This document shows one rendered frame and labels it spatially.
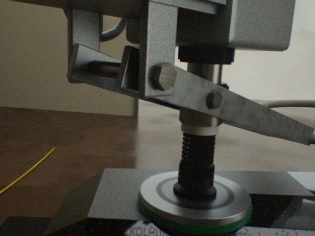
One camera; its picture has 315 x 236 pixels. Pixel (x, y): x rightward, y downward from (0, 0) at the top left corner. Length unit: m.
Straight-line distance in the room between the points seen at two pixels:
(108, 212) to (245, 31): 0.38
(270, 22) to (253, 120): 0.19
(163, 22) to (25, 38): 5.93
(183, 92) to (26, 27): 5.88
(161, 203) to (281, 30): 0.35
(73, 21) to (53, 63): 5.58
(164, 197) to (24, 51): 5.79
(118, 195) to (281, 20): 0.44
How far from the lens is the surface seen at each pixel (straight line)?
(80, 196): 0.73
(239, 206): 0.61
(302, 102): 1.39
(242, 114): 0.60
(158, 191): 0.63
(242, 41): 0.47
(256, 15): 0.50
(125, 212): 0.61
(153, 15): 0.37
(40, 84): 6.20
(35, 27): 6.20
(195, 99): 0.47
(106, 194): 0.67
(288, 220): 0.66
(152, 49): 0.37
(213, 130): 0.58
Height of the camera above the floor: 1.14
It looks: 12 degrees down
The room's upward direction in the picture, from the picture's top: 3 degrees clockwise
